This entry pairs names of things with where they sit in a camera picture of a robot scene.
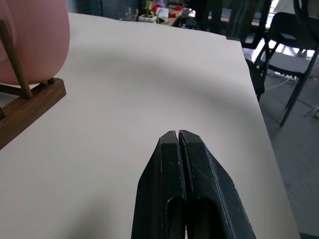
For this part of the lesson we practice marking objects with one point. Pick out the wooden dish rack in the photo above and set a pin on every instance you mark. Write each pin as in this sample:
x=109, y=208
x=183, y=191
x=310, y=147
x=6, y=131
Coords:
x=27, y=99

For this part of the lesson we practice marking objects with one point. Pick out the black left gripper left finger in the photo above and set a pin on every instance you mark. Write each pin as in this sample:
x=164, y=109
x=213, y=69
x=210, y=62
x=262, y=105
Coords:
x=160, y=179

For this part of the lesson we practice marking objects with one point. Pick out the white flower pot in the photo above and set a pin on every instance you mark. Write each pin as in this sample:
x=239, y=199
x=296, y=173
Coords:
x=147, y=18

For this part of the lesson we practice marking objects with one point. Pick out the black folding chair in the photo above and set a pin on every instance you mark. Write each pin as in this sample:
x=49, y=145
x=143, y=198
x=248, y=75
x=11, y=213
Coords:
x=286, y=57

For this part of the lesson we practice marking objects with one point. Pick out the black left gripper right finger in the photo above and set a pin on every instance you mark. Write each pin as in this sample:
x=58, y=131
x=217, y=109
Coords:
x=211, y=184

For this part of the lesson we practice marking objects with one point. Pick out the pink plate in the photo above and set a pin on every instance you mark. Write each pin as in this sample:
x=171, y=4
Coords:
x=35, y=42

